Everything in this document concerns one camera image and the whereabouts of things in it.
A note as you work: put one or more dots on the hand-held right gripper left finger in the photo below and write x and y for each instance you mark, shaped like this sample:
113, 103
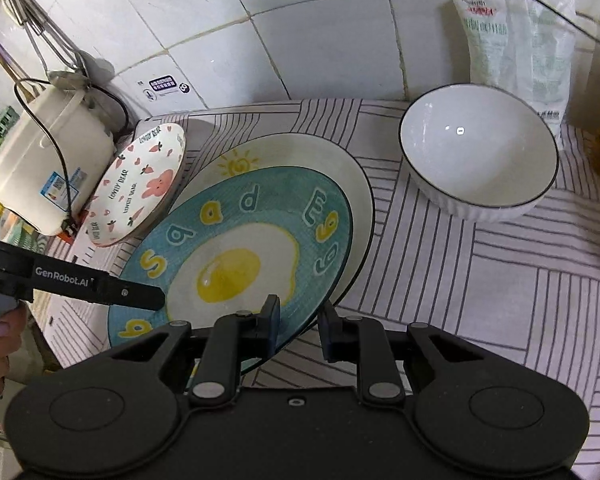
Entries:
271, 322

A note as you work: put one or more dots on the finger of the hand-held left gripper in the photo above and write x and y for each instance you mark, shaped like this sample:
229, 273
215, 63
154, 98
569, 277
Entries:
130, 292

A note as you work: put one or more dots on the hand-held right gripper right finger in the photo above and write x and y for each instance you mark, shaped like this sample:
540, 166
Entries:
331, 335

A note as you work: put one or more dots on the blue fried egg plate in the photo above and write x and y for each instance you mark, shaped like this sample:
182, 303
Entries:
240, 220

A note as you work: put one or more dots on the carrot and bunny print plate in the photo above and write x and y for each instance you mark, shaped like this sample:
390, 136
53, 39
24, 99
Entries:
140, 185

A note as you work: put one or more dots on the cream plate with sun print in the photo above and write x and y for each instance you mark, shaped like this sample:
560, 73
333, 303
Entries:
305, 160

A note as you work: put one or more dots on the white bowl with black rim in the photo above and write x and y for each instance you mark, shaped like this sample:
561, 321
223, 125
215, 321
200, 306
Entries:
475, 150

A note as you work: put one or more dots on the person's left hand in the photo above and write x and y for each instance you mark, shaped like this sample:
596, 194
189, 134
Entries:
0, 345

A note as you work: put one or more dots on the colourful packets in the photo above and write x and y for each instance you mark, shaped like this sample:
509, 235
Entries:
10, 232

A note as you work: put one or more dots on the white rice cooker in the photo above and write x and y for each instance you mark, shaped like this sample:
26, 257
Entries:
45, 160

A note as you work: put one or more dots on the striped white cloth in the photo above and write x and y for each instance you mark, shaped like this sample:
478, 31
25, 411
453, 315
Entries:
445, 270

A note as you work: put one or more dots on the green box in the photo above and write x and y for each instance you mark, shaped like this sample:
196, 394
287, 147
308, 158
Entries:
2, 127

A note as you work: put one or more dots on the wooden spatula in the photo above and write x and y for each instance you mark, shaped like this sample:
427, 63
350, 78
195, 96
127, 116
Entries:
7, 67

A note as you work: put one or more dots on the hanging metal utensils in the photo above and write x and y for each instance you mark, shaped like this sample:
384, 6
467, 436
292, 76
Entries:
40, 35

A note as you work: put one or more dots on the white plastic bag red print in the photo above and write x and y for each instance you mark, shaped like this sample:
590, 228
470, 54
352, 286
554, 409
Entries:
482, 40

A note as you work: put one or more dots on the white plastic bag green print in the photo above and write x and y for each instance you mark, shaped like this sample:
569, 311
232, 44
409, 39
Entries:
542, 50

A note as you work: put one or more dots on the wall sticker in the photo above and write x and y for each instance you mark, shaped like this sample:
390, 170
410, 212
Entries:
166, 85

